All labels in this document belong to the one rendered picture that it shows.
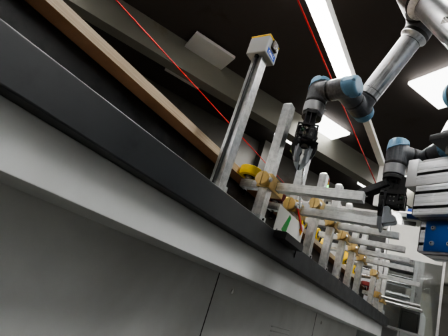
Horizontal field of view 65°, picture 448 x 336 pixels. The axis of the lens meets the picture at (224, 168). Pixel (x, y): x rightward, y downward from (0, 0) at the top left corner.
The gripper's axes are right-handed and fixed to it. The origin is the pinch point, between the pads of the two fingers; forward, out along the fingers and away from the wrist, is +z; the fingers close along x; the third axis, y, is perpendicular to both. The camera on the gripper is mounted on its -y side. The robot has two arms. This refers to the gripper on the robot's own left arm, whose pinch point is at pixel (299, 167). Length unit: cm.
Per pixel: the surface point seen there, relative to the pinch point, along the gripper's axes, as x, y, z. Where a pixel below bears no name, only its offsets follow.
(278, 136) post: -9.5, 3.0, -8.8
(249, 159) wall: -143, -500, -198
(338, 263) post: 25, -91, 13
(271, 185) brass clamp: -6.9, 3.0, 9.7
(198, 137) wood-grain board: -30.9, 19.5, 5.2
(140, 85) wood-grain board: -40, 45, 5
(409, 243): 97, -254, -50
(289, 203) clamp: -1.6, -17.8, 8.0
